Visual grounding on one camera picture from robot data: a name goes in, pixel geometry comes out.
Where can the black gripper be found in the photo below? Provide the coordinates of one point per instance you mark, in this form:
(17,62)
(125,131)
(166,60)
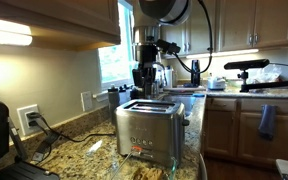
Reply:
(146,56)

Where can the stainless steel two-slot toaster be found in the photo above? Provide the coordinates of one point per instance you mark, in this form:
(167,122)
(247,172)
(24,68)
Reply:
(150,130)

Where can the clear glass bowl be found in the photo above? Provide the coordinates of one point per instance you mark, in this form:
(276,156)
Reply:
(174,166)

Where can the brown bread slice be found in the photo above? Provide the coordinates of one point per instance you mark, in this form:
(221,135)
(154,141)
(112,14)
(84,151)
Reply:
(149,174)

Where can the white paper roll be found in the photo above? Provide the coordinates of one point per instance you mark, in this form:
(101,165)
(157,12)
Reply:
(168,77)

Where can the bright kitchen window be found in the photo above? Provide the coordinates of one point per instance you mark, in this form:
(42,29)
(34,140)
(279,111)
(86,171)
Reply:
(115,60)

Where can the dark grey water bottle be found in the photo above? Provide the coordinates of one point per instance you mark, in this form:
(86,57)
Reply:
(114,100)

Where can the black cylindrical grinder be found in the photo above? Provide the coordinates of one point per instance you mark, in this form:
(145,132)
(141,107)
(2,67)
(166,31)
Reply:
(195,71)

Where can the small white appliance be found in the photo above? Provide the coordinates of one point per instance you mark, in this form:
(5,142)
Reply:
(216,83)

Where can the long under-cabinet light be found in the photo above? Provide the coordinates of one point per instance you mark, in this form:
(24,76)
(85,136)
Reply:
(224,53)

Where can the wooden base cabinet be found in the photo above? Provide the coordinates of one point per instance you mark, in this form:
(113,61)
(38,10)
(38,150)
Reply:
(227,133)

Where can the clear plastic bag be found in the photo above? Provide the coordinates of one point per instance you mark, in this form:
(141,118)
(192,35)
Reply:
(265,74)

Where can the blue hanging towel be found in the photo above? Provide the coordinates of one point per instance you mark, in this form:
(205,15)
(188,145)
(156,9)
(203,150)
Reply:
(267,121)

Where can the under-cabinet strip light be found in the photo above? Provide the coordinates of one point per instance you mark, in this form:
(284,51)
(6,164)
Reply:
(4,31)

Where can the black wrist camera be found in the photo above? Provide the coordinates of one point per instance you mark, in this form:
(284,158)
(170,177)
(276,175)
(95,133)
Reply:
(168,47)

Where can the white blank wall plate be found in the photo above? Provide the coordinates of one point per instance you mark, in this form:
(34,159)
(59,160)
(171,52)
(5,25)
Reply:
(86,101)

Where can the wooden wall cabinet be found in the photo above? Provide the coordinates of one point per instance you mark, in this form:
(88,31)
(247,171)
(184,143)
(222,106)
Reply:
(67,16)

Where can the black stereo camera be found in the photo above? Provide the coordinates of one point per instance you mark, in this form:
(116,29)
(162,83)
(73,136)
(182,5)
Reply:
(247,64)

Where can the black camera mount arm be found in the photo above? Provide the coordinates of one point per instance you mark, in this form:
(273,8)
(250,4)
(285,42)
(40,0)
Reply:
(270,86)

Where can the white wall outlet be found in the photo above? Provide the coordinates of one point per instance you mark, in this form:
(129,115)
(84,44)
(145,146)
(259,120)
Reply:
(21,121)

